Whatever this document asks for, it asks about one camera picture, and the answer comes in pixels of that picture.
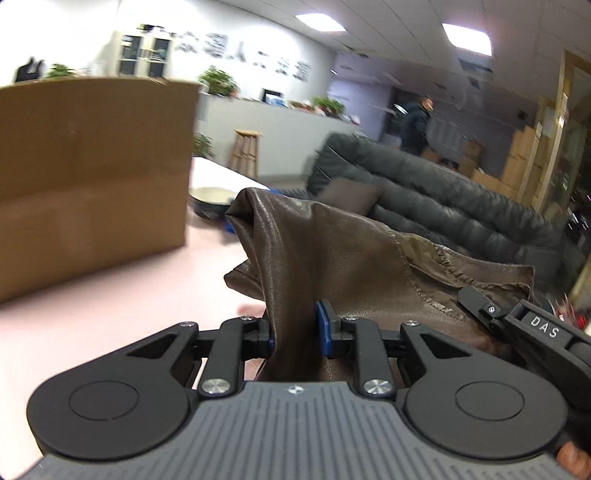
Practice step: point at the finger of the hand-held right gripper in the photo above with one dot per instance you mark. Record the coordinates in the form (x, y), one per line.
(482, 307)

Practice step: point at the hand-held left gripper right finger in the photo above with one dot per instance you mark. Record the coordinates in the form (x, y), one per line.
(323, 330)

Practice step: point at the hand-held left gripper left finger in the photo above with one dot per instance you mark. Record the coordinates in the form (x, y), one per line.
(261, 339)

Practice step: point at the brown leather jacket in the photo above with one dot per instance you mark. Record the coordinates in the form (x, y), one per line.
(323, 258)

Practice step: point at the person's right hand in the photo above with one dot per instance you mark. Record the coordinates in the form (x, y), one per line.
(572, 459)

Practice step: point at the dark grey leather sofa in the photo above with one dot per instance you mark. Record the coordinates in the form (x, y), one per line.
(461, 207)

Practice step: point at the blue cloth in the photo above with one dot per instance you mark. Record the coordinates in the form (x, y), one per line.
(229, 228)

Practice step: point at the stack of cardboard boxes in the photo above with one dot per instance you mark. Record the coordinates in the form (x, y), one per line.
(517, 161)

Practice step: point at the dark bowl with white interior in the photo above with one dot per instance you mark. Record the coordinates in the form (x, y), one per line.
(207, 196)

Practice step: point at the white reception counter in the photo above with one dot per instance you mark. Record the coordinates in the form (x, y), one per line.
(286, 138)

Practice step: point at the potted green plant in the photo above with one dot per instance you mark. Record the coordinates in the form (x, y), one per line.
(202, 145)
(60, 73)
(330, 106)
(219, 83)

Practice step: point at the wooden stool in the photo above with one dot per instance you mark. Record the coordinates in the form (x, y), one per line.
(244, 134)

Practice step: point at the large brown cardboard box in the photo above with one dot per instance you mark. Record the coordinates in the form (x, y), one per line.
(92, 184)

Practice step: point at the ceiling light panel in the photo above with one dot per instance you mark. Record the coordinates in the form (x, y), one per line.
(466, 39)
(323, 23)

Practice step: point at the white glass door cabinet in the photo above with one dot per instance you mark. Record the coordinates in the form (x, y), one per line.
(138, 55)

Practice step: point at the white wall lettering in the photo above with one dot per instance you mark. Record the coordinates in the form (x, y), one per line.
(258, 69)

